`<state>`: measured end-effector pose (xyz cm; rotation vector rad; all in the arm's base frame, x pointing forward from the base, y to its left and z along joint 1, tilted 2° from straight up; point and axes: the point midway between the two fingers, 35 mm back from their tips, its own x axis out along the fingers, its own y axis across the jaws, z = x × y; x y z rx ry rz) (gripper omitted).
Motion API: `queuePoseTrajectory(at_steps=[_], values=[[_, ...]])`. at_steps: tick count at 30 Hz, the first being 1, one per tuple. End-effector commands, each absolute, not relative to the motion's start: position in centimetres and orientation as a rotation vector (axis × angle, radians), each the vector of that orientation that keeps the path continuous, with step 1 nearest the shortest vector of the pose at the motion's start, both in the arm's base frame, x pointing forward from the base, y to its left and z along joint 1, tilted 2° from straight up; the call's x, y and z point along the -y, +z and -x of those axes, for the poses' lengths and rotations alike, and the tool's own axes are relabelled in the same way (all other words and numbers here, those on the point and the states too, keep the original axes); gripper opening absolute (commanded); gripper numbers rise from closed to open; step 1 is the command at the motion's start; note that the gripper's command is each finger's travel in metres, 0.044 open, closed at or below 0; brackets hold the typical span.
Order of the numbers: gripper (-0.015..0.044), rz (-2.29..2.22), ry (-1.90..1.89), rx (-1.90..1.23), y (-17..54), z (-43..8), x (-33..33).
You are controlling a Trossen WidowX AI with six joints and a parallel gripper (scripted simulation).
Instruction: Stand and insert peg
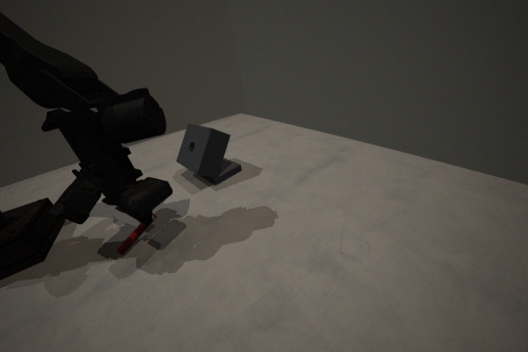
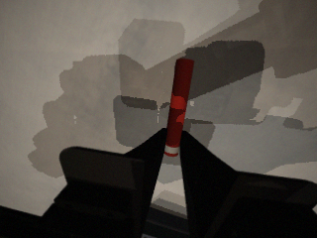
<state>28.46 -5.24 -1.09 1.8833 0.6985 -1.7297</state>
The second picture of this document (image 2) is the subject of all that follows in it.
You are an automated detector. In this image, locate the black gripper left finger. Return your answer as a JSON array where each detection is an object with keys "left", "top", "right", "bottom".
[{"left": 59, "top": 128, "right": 167, "bottom": 238}]

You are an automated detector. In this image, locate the dark grey sloped panel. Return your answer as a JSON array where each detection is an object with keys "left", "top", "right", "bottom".
[{"left": 142, "top": 207, "right": 190, "bottom": 238}]

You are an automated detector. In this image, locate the dark red peg with white band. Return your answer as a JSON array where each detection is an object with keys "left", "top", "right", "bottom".
[{"left": 164, "top": 59, "right": 195, "bottom": 157}]

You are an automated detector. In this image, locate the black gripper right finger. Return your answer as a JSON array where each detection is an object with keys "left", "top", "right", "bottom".
[{"left": 179, "top": 131, "right": 317, "bottom": 238}]

